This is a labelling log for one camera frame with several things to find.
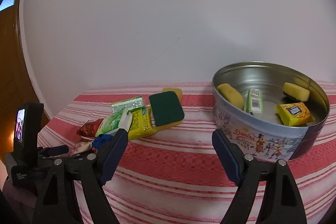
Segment dark blue knotted cloth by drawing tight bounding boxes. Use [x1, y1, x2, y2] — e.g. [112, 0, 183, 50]
[92, 134, 112, 150]

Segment yellow sponge green scourer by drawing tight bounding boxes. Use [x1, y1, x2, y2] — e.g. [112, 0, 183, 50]
[282, 83, 310, 102]

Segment white wrapped candy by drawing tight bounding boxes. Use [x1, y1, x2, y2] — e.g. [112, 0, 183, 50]
[67, 138, 93, 156]

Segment red foil snack packet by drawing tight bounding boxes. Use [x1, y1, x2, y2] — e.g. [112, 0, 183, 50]
[76, 118, 103, 138]

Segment yellow orange snack packet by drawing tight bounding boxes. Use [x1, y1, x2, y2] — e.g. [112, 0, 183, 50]
[274, 102, 315, 127]

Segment round metal cookie tin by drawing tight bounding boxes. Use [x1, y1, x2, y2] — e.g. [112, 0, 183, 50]
[212, 61, 330, 161]

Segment green tissue pack large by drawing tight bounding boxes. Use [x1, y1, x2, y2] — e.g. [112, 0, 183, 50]
[95, 109, 133, 137]

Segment red white striped cloth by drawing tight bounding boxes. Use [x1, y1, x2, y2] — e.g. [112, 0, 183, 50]
[38, 81, 335, 223]

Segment green white tissue pack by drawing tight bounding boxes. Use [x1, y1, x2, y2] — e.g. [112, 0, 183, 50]
[244, 89, 263, 119]

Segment yellow snack bag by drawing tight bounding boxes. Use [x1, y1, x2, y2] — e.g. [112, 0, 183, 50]
[128, 107, 157, 140]

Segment silver green foil packet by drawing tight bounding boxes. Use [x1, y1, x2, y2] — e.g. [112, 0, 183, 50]
[111, 96, 145, 114]

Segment yellow green sponge on cloth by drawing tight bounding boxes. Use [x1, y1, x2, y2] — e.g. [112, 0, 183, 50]
[149, 90, 185, 131]

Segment small yellow sponge behind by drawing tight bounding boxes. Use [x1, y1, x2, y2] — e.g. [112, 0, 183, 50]
[162, 87, 183, 101]

